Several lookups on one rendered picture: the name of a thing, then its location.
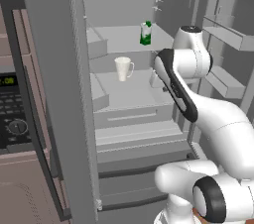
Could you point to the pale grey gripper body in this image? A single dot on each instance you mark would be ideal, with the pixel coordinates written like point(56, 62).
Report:
point(155, 81)

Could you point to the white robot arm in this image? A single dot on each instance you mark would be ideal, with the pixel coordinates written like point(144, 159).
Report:
point(218, 125)

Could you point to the grey fridge crisper drawer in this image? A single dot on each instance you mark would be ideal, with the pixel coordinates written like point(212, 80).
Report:
point(132, 115)

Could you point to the green and white milk carton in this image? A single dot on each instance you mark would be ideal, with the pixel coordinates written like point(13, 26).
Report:
point(146, 33)

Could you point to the grey fridge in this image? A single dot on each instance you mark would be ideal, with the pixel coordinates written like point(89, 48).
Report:
point(132, 0)

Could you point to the grey fridge door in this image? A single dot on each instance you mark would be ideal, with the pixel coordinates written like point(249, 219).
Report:
point(236, 0)
point(56, 69)

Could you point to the white mug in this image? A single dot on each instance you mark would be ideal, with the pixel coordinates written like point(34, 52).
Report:
point(122, 67)

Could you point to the grey door bin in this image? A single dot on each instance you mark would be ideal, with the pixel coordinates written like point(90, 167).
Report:
point(228, 36)
point(99, 94)
point(226, 84)
point(96, 44)

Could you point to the grey freezer drawer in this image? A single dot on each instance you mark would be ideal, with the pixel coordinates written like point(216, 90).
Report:
point(132, 185)

